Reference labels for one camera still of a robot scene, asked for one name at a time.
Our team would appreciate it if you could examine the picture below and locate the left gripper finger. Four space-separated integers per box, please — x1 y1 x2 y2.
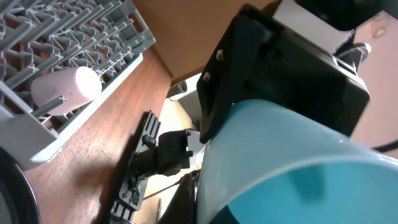
197 4 371 143

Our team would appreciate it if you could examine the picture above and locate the blue cup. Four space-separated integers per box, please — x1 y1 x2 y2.
197 100 397 223

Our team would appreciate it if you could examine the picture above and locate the pink cup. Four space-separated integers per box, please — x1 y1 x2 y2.
30 67 102 116

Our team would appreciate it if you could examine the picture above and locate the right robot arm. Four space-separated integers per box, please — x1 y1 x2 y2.
132 129 193 177

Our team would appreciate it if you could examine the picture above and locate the grey dishwasher rack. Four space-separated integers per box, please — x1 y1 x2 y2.
1 0 155 170

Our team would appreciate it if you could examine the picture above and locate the round black serving tray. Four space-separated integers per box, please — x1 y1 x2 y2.
1 148 41 224

